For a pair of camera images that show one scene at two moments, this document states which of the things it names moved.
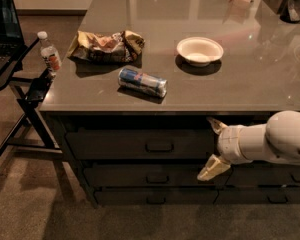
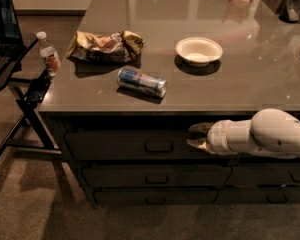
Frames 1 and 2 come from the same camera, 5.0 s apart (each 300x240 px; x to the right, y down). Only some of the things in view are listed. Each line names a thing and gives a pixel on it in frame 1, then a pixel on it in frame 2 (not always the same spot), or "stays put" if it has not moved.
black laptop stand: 30,132 stays put
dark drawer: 255,172 stays put
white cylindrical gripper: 229,144 -> 217,137
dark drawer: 139,144 stays put
